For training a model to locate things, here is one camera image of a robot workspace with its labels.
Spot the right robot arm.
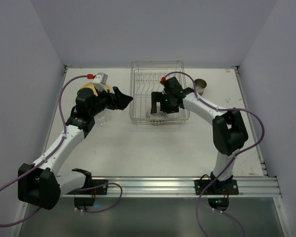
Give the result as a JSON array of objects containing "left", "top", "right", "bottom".
[{"left": 150, "top": 77, "right": 249, "bottom": 182}]

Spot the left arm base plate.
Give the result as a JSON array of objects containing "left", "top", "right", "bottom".
[{"left": 63, "top": 178, "right": 109, "bottom": 207}]

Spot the yellow plate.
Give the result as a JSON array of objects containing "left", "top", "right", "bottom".
[{"left": 81, "top": 82, "right": 112, "bottom": 96}]

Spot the wire dish rack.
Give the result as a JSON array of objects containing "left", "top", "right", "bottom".
[{"left": 130, "top": 60, "right": 190, "bottom": 125}]

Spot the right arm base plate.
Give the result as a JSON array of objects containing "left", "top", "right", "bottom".
[{"left": 194, "top": 173, "right": 239, "bottom": 211}]

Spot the clear glass cup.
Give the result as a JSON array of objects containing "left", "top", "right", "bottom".
[{"left": 94, "top": 110, "right": 108, "bottom": 125}]

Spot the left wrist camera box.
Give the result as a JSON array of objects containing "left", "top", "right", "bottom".
[{"left": 92, "top": 73, "right": 108, "bottom": 91}]

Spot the white brown mug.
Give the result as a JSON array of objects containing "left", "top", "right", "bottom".
[{"left": 194, "top": 79, "right": 207, "bottom": 96}]

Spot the aluminium mounting rail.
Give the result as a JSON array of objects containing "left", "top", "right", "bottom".
[{"left": 21, "top": 175, "right": 282, "bottom": 198}]

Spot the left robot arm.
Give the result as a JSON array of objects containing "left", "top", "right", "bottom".
[{"left": 17, "top": 86, "right": 133, "bottom": 210}]

